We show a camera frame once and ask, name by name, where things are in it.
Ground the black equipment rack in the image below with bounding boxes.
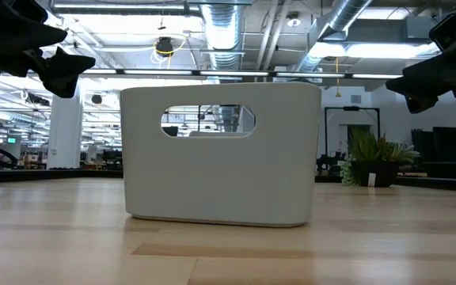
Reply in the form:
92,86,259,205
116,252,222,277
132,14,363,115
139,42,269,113
410,126,456,164

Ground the white pillar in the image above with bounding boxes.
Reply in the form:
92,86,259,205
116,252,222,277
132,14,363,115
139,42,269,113
47,92,84,170

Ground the small potted green plant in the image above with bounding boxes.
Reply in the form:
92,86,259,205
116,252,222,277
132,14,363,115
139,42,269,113
338,127,422,188

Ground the long ceiling light bar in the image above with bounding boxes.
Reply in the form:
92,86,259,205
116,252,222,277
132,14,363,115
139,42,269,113
81,68,405,80

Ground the white plastic bin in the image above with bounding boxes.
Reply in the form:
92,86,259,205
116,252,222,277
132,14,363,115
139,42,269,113
119,81,324,229

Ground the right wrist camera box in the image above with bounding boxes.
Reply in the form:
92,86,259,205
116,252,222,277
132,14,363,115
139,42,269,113
428,11,456,51

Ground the black door frame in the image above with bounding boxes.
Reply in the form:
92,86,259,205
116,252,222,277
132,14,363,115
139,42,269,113
323,105,382,160

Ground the slanted silver ventilation duct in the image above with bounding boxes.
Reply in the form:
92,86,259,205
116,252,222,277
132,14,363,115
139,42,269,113
294,0,374,73

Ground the hanging black cable reel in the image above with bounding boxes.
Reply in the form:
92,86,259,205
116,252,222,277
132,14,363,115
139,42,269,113
150,32,188,59

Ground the black metal table frame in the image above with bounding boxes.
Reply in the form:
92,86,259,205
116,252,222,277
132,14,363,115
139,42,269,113
0,167,456,194

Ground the silver ribbed ventilation duct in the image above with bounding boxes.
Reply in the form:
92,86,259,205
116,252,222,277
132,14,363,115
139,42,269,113
199,2,245,71

